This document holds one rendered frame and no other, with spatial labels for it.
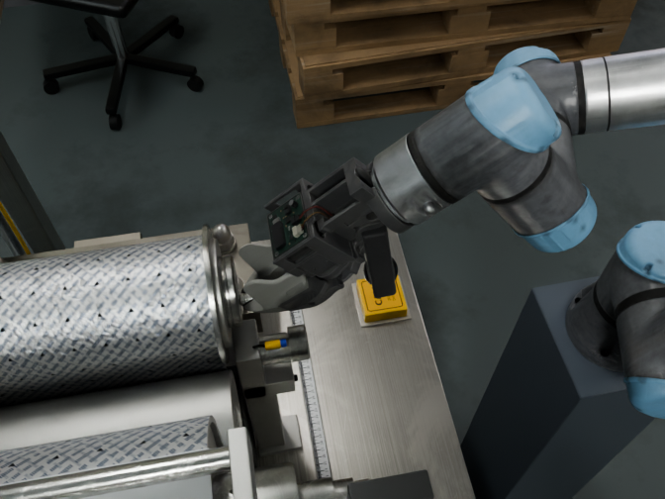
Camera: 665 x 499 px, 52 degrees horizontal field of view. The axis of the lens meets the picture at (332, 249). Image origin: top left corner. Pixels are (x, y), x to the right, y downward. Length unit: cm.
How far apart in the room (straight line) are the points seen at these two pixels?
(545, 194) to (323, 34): 188
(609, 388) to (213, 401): 65
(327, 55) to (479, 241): 84
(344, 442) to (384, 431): 6
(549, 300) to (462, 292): 107
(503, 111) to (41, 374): 49
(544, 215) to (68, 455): 43
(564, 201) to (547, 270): 170
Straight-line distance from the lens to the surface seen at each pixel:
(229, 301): 68
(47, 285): 69
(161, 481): 43
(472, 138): 57
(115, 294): 67
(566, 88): 72
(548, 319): 115
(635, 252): 97
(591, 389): 111
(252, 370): 75
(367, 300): 109
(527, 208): 63
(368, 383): 105
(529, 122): 56
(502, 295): 224
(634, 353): 94
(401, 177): 59
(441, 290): 221
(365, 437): 102
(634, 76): 73
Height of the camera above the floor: 185
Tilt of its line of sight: 55 degrees down
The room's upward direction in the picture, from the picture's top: straight up
